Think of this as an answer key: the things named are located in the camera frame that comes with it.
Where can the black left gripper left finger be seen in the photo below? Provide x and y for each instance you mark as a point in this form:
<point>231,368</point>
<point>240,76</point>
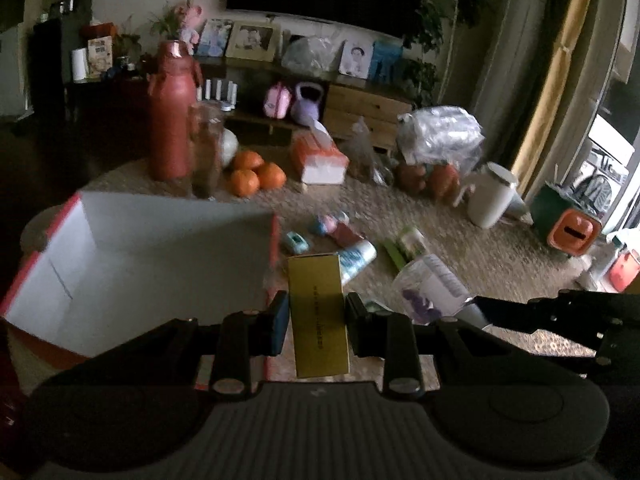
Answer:
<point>243,336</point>

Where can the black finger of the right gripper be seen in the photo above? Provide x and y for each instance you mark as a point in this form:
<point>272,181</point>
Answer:
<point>600,321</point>

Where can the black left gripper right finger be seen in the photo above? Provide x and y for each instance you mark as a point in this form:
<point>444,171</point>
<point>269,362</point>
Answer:
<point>389,336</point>

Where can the clear jar purple contents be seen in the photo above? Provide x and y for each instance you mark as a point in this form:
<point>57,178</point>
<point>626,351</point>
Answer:
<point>428,290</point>

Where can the yellow rectangular box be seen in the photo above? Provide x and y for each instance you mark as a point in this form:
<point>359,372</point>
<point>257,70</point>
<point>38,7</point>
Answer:
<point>319,332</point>

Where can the white blue tube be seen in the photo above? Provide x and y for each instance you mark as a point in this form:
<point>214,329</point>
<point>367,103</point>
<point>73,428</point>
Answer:
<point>354,259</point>

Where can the green white bottle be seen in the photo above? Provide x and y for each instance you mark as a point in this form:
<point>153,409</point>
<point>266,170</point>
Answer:
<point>407,246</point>

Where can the pink small figurine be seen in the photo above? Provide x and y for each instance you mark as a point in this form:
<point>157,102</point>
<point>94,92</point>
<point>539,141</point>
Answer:
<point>326,224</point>

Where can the orange green bin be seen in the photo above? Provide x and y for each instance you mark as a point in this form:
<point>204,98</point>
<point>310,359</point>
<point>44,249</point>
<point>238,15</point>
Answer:
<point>561,222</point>

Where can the red white cardboard box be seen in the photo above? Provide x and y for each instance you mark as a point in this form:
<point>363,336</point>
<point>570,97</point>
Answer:
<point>112,266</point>

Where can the orange fruit left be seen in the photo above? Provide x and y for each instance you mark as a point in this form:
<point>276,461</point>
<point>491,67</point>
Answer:
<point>244,182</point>

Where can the orange fruit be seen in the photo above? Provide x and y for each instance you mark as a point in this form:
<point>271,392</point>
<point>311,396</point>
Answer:
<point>244,182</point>
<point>247,160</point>
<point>270,176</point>

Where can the orange fruit right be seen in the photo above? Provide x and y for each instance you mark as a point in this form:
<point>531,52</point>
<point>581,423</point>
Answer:
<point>270,176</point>

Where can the white mug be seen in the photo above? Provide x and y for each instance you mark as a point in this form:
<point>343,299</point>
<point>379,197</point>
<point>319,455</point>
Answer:
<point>491,192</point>

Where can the orange fruit middle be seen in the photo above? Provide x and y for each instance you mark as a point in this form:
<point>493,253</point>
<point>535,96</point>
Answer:
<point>247,160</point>

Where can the orange tissue pack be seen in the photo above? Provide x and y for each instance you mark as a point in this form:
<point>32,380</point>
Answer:
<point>316,157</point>

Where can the white round ball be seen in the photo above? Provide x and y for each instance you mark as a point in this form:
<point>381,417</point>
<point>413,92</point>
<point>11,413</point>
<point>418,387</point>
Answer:
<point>229,147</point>

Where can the white plastic bag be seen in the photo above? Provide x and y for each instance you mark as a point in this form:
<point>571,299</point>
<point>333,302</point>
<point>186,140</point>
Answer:
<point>440,135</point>

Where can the clear glass jar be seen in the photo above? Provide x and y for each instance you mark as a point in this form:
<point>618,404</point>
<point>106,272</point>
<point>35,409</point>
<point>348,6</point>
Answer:
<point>206,127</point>

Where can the purple kettlebell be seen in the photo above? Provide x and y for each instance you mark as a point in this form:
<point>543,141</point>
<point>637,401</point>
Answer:
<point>306,111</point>

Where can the wooden tv cabinet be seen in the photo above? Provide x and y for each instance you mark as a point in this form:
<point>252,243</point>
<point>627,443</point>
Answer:
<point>343,101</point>

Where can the pink small bag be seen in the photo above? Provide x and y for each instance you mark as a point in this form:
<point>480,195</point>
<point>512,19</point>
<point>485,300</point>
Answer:
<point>277,101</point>

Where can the white wifi router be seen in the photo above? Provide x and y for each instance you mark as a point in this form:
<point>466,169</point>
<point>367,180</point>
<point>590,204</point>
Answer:
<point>222,91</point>

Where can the tall red thermos bottle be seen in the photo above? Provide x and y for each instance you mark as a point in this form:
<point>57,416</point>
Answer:
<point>172,92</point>

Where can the pink plush toy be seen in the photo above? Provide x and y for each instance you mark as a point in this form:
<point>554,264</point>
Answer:
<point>189,17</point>

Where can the white paper roll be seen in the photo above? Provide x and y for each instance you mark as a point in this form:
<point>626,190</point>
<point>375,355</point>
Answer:
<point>79,63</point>

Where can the portrait photo frame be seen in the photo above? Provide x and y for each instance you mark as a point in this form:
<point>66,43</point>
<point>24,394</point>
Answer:
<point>356,59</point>

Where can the beige photo frame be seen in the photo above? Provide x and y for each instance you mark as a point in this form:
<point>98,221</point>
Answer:
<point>253,41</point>

